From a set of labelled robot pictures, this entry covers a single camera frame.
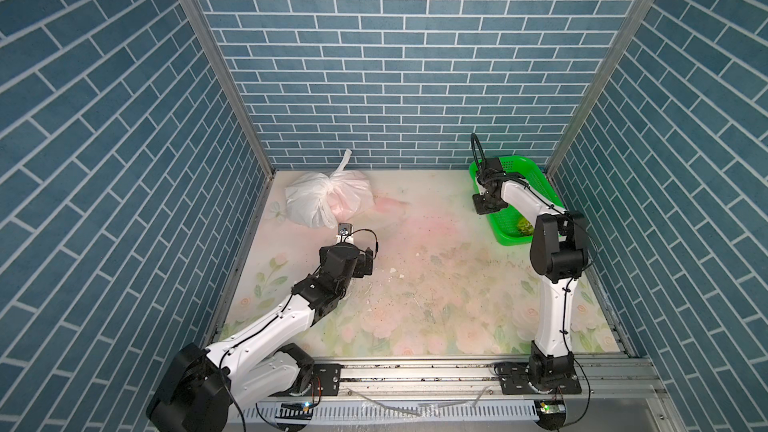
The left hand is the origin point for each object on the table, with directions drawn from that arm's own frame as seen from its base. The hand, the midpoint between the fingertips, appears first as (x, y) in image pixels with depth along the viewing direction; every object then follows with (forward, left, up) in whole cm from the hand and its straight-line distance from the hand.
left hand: (356, 248), depth 84 cm
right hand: (+21, -43, -5) cm, 48 cm away
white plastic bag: (+21, +15, -3) cm, 25 cm away
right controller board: (-38, -50, -16) cm, 65 cm away
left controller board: (-36, +14, -15) cm, 42 cm away
